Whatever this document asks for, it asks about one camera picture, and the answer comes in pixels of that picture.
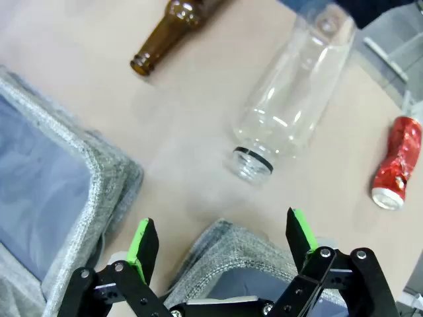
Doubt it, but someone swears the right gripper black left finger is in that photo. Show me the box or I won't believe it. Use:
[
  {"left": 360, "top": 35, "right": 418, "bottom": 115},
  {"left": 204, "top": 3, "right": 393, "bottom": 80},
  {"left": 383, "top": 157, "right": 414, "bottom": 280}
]
[{"left": 59, "top": 217, "right": 173, "bottom": 317}]

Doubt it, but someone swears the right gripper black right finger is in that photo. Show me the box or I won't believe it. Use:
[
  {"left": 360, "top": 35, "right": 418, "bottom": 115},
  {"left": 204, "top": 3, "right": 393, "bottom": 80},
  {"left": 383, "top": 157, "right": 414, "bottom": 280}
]
[{"left": 264, "top": 207, "right": 401, "bottom": 317}]

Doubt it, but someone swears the clear plastic bottle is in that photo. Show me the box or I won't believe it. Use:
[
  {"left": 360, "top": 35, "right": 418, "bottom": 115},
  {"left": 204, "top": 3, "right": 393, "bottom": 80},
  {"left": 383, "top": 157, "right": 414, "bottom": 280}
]
[{"left": 230, "top": 3, "right": 360, "bottom": 184}]

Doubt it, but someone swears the brown glass bottle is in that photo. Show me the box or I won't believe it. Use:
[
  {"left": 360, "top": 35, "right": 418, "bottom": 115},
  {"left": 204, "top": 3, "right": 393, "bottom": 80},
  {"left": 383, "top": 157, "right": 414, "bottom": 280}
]
[{"left": 129, "top": 0, "right": 229, "bottom": 79}]

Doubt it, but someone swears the grey basket labelled can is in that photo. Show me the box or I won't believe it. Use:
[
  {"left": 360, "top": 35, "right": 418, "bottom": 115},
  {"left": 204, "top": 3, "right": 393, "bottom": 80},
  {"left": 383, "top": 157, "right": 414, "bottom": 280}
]
[{"left": 163, "top": 217, "right": 350, "bottom": 310}]

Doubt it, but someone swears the crushed red can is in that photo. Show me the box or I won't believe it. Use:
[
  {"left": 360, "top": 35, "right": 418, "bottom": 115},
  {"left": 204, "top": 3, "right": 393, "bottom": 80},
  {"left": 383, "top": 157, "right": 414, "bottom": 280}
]
[{"left": 371, "top": 115, "right": 423, "bottom": 210}]

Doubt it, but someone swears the grey basket labelled plastic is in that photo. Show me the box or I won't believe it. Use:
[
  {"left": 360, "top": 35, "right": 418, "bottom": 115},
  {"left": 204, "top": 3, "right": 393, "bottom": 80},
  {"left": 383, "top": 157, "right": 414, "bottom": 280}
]
[{"left": 0, "top": 65, "right": 145, "bottom": 317}]

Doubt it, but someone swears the person in dark shirt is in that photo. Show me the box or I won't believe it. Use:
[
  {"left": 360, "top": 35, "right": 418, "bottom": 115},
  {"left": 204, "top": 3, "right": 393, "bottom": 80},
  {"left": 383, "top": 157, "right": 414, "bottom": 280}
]
[{"left": 332, "top": 0, "right": 423, "bottom": 30}]

